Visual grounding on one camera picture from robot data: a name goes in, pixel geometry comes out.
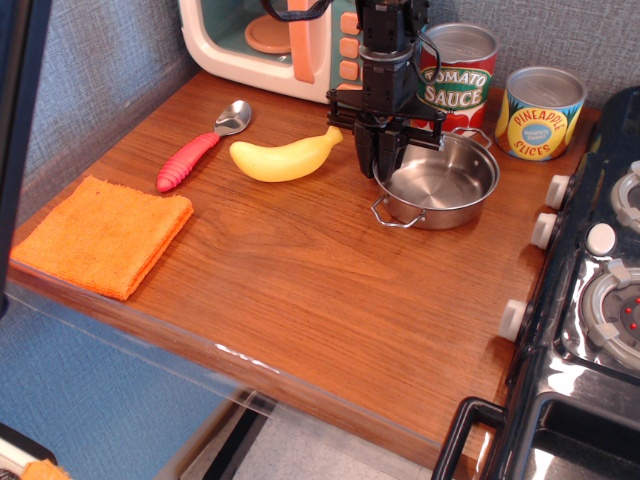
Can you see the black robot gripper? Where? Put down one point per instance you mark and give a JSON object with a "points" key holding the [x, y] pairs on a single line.
{"points": [[386, 110]]}

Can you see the stainless steel pot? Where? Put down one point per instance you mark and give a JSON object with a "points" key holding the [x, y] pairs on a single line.
{"points": [[439, 189]]}

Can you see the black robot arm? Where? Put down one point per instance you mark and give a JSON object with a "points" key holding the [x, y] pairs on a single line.
{"points": [[387, 26]]}

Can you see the tomato sauce tin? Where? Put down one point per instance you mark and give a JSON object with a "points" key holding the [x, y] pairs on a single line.
{"points": [[458, 73]]}

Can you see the pineapple slices tin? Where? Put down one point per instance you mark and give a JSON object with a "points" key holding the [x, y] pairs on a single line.
{"points": [[539, 112]]}

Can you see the yellow toy banana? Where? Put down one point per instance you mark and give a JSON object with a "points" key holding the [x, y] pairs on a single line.
{"points": [[285, 163]]}

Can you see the toy microwave oven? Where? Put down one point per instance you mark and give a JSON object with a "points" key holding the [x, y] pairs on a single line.
{"points": [[241, 42]]}

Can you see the orange folded cloth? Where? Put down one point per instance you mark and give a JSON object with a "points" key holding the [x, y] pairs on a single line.
{"points": [[104, 237]]}

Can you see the black toy stove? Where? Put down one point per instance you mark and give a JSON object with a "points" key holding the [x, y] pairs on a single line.
{"points": [[572, 409]]}

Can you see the red handled metal spoon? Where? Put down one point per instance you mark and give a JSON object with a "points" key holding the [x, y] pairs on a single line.
{"points": [[233, 120]]}

